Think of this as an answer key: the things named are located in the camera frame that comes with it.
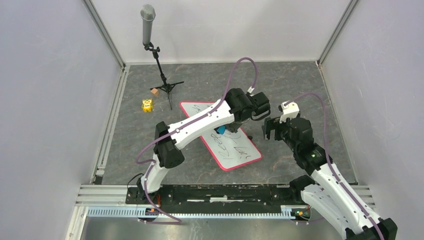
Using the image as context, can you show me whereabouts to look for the blue whiteboard eraser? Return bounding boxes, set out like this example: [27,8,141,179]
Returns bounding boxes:
[215,125,226,135]

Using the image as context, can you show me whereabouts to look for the pink framed whiteboard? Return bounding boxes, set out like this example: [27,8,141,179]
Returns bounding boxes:
[170,101,262,171]

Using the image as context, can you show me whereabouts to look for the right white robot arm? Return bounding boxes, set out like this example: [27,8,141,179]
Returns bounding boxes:
[262,116,398,240]

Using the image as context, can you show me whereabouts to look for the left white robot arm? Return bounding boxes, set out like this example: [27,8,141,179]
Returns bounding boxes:
[137,88,271,204]

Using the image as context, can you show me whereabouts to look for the wooden cube near tripod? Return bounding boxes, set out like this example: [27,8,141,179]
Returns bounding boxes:
[150,88,160,97]

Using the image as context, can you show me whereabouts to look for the yellow owl toy block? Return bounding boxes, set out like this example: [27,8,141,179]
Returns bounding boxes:
[141,98,153,112]

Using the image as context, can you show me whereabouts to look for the black microphone tripod stand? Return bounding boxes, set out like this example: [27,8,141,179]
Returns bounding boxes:
[143,42,185,110]

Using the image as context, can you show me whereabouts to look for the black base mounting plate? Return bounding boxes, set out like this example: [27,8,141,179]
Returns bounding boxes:
[125,184,322,215]

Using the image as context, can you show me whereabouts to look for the silver microphone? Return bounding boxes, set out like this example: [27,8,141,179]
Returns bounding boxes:
[140,4,156,45]

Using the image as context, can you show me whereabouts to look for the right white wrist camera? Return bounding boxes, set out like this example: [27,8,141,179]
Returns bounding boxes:
[278,101,300,123]

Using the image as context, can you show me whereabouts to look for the aluminium frame rail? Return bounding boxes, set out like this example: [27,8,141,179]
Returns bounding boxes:
[75,184,128,207]

